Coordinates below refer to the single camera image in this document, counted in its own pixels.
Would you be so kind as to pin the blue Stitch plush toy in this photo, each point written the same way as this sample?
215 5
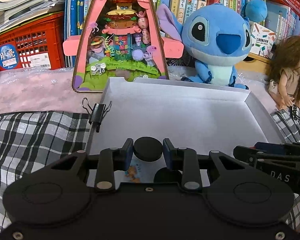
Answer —
217 38

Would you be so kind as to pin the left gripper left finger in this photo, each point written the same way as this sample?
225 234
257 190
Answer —
111 160

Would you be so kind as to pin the pink triangular diorama house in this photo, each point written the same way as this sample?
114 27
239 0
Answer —
115 38

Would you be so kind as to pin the wooden drawer shelf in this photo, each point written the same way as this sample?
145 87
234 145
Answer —
254 63

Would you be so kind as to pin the black binder clip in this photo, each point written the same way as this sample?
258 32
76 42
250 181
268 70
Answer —
96 113

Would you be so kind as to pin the blue bear picture card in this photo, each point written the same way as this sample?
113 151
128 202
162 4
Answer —
133 174

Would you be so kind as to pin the black white plaid cloth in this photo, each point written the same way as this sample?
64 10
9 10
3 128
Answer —
31 140

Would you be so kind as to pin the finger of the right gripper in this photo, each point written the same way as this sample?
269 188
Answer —
251 155
281 149

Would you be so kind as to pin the red plastic crate left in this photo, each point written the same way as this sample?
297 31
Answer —
38 43

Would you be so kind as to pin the black round puck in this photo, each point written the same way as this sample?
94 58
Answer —
147 149
165 175

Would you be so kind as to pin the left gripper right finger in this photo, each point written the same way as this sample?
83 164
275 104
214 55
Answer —
185 160

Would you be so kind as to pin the white patterned tissue box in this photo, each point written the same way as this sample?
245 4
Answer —
263 40

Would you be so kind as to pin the white shallow cardboard box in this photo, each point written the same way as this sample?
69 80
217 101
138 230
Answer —
198 116

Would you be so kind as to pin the pink fluffy blanket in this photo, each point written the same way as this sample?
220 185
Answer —
29 90

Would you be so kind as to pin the brown haired baby doll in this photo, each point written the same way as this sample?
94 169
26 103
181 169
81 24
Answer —
284 76

